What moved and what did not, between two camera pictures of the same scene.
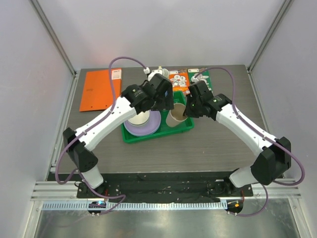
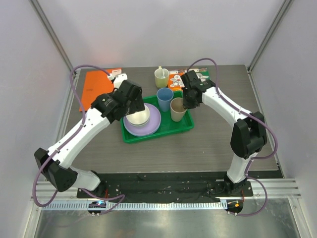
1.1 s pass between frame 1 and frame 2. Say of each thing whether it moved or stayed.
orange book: stayed
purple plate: stayed
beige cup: moved
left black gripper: moved
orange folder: stayed
